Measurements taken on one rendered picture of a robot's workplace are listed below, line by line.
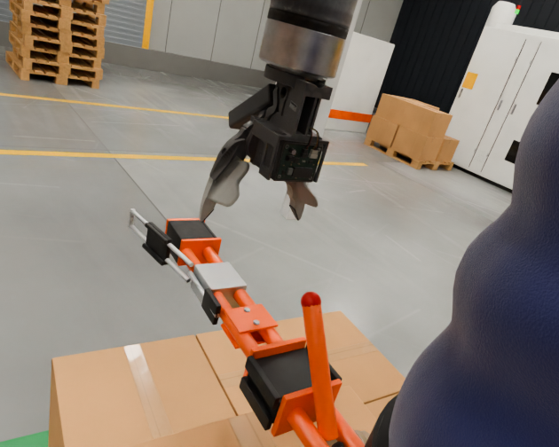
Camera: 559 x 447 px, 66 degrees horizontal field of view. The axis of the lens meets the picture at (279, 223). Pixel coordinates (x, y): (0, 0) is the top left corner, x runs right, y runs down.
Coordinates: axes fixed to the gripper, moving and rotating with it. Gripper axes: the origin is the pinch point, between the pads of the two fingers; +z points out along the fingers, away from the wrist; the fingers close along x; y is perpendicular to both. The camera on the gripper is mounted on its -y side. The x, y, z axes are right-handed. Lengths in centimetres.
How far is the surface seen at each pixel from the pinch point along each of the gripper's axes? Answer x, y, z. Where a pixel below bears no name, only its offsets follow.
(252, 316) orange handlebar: 0.7, 5.5, 12.5
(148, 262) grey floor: 47, -174, 121
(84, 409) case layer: -12, -31, 67
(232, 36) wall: 429, -937, 21
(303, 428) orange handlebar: -1.9, 23.3, 13.2
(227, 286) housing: 0.1, -1.8, 12.4
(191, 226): 0.4, -19.2, 11.6
